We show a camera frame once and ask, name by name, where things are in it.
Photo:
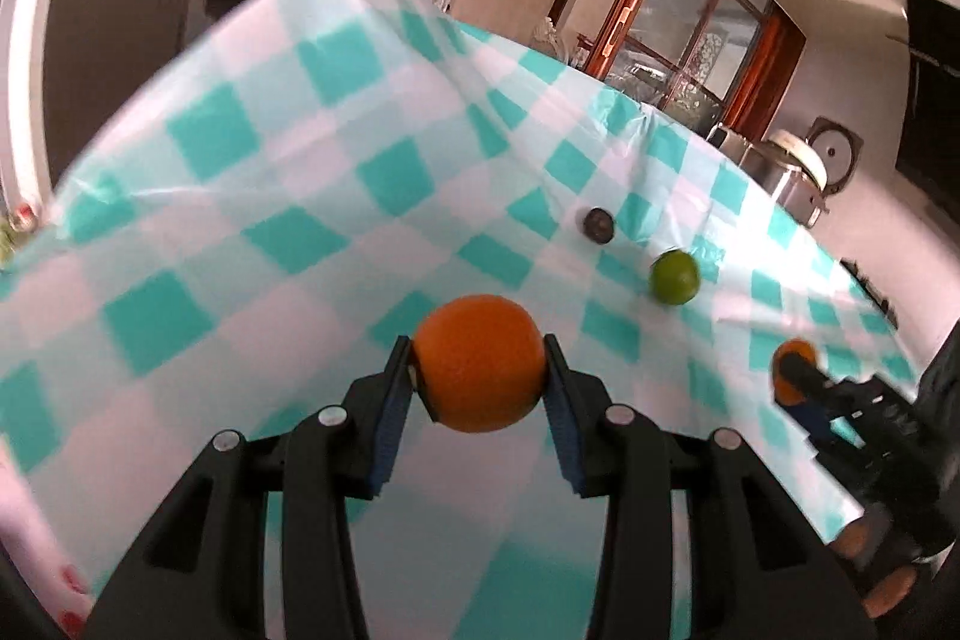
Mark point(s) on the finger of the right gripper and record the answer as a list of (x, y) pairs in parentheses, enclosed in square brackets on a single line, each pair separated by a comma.
[(815, 421), (836, 397)]

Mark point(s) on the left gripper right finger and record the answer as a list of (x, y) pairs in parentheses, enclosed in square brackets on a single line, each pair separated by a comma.
[(759, 569)]

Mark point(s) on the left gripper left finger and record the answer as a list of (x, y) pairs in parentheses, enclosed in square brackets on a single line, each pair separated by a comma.
[(196, 568)]

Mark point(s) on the orange tangerine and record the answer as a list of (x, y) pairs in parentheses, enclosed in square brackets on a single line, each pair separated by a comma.
[(481, 363), (788, 365)]

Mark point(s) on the green tomato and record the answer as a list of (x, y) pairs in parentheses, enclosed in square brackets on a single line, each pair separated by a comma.
[(674, 278)]

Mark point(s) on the dark passion fruit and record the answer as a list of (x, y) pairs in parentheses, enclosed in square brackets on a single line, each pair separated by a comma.
[(598, 226)]

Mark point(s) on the person right hand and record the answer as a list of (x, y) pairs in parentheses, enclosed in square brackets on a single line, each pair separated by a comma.
[(890, 585)]

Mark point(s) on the steel pot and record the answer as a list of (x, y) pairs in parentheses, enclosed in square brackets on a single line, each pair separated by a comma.
[(785, 180)]

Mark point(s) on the white rice cooker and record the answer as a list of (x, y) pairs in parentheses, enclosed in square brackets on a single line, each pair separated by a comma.
[(829, 151)]

